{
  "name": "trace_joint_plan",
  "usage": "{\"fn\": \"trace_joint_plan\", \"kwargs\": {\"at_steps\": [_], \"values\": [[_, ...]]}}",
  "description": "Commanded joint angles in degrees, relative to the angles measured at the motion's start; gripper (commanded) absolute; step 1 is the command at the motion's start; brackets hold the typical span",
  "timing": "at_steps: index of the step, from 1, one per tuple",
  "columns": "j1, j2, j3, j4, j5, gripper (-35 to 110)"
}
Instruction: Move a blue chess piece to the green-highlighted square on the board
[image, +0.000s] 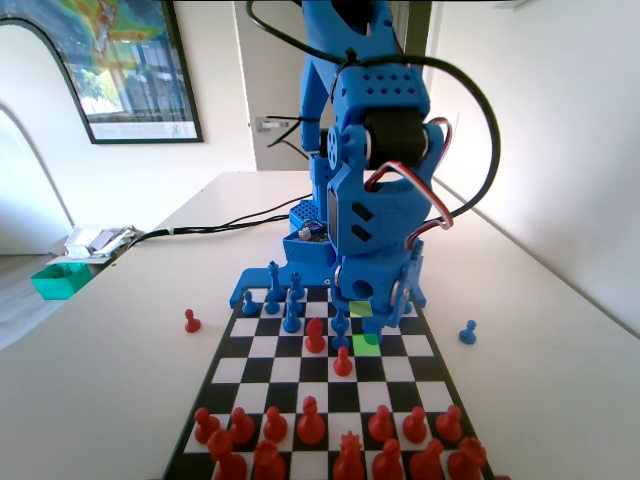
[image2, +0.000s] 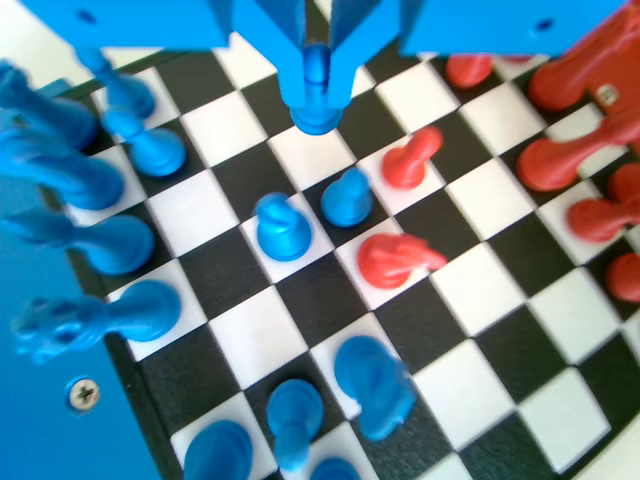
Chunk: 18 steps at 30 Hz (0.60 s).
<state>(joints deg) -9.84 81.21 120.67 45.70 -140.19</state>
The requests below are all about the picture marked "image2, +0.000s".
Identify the red chess pawn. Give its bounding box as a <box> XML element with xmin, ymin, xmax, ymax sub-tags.
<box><xmin>381</xmin><ymin>125</ymin><xmax>445</xmax><ymax>190</ymax></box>
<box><xmin>444</xmin><ymin>53</ymin><xmax>495</xmax><ymax>90</ymax></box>
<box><xmin>567</xmin><ymin>197</ymin><xmax>640</xmax><ymax>245</ymax></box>
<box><xmin>603</xmin><ymin>252</ymin><xmax>640</xmax><ymax>304</ymax></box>

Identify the blue chess rook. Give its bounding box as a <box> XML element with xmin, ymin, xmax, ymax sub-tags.
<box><xmin>182</xmin><ymin>419</ymin><xmax>255</xmax><ymax>480</ymax></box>
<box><xmin>0</xmin><ymin>59</ymin><xmax>100</xmax><ymax>151</ymax></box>

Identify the blue chess pawn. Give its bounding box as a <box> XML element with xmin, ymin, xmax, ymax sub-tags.
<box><xmin>289</xmin><ymin>43</ymin><xmax>344</xmax><ymax>137</ymax></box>
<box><xmin>74</xmin><ymin>47</ymin><xmax>157</xmax><ymax>121</ymax></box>
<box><xmin>101</xmin><ymin>106</ymin><xmax>188</xmax><ymax>179</ymax></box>
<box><xmin>319</xmin><ymin>167</ymin><xmax>374</xmax><ymax>229</ymax></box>
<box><xmin>307</xmin><ymin>457</ymin><xmax>362</xmax><ymax>480</ymax></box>
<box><xmin>265</xmin><ymin>378</ymin><xmax>326</xmax><ymax>474</ymax></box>

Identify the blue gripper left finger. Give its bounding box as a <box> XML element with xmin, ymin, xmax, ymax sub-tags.
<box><xmin>230</xmin><ymin>0</ymin><xmax>307</xmax><ymax>110</ymax></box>

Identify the black and white chessboard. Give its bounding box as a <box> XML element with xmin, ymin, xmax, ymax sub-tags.
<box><xmin>44</xmin><ymin>0</ymin><xmax>640</xmax><ymax>480</ymax></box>

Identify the red chess piece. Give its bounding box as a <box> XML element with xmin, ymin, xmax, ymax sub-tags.
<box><xmin>606</xmin><ymin>163</ymin><xmax>640</xmax><ymax>202</ymax></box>

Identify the blue pawn centre left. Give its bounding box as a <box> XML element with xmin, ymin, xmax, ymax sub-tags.
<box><xmin>254</xmin><ymin>192</ymin><xmax>314</xmax><ymax>262</ymax></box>

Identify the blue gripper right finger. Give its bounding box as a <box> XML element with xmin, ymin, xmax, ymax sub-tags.
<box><xmin>327</xmin><ymin>0</ymin><xmax>402</xmax><ymax>110</ymax></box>

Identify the blue chess knight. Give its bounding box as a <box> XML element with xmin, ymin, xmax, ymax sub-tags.
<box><xmin>333</xmin><ymin>334</ymin><xmax>419</xmax><ymax>442</ymax></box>
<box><xmin>0</xmin><ymin>124</ymin><xmax>126</xmax><ymax>211</ymax></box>

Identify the red chess bishop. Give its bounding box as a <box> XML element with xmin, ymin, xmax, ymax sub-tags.
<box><xmin>515</xmin><ymin>99</ymin><xmax>640</xmax><ymax>195</ymax></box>

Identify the blue chess bishop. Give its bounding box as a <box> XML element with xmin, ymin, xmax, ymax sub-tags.
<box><xmin>0</xmin><ymin>209</ymin><xmax>156</xmax><ymax>276</ymax></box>

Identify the silver screw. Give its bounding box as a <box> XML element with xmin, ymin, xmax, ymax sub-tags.
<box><xmin>68</xmin><ymin>377</ymin><xmax>101</xmax><ymax>411</ymax></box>

